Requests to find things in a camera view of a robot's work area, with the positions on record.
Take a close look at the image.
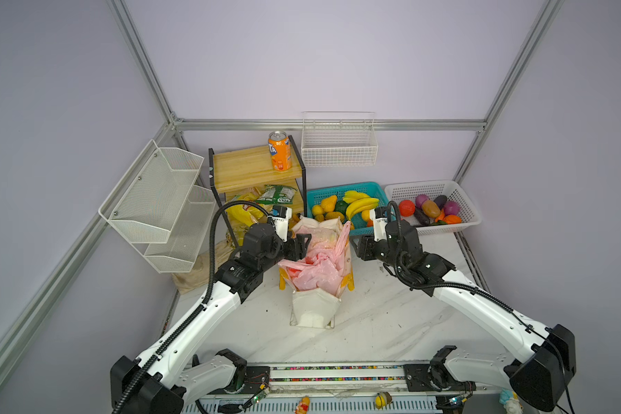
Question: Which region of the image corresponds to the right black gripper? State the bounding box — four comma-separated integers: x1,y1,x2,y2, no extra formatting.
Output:
346,230,404,272

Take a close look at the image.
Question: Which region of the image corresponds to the pink plastic grocery bag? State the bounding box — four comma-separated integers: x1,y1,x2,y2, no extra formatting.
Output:
279,217,355,298

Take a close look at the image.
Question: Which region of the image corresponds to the white canvas tote bag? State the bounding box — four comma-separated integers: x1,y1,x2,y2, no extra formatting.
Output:
278,216,356,331

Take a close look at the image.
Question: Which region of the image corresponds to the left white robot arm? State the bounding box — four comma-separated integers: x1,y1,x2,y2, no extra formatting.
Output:
110,205,310,413

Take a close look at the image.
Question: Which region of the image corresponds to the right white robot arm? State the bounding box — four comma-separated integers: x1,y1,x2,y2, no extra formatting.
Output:
350,201,576,412

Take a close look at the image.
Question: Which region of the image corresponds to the red tomato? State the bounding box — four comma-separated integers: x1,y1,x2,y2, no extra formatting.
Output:
398,200,416,217

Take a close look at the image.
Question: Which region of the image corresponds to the dark purple eggplant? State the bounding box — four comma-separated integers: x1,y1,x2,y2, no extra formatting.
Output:
414,208,432,227

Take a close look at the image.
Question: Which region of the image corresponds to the yellow chips bag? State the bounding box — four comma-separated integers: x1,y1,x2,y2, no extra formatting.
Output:
227,190,267,227

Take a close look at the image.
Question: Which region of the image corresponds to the brown potato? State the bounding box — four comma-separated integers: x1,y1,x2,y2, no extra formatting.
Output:
422,199,442,219

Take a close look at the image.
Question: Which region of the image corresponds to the green snack bag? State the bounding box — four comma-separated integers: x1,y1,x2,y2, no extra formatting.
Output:
256,185,298,205

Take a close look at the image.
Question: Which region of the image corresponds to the yellow banana bunch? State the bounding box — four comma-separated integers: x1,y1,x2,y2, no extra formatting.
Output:
343,191,380,221

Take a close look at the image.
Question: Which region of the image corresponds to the dark green round fruit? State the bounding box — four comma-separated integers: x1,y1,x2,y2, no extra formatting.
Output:
335,200,348,215

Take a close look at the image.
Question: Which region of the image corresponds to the purple round vegetable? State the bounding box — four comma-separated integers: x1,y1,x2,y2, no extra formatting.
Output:
443,200,461,216

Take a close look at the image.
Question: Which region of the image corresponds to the teal plastic fruit basket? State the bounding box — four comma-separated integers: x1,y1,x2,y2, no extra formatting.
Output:
306,181,389,236

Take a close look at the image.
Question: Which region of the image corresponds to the wooden three-tier shelf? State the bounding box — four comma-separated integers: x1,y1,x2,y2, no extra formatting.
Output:
208,136,308,216

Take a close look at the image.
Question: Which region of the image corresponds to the yellow pear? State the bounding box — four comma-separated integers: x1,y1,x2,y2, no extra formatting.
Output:
320,195,337,213

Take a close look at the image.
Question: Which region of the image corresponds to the white plastic vegetable basket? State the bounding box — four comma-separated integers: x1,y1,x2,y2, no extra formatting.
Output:
385,180,482,236

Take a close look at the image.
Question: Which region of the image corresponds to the orange soda can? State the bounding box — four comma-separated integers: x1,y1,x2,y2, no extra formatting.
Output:
267,130,292,172

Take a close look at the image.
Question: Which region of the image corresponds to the white mesh two-tier rack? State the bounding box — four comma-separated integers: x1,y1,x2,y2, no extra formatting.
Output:
98,141,216,274

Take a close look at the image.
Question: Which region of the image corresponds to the white wire wall basket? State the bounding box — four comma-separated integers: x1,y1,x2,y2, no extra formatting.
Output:
300,111,379,167

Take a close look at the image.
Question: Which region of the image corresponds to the aluminium rail base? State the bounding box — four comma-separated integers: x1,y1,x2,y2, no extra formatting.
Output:
115,289,564,414

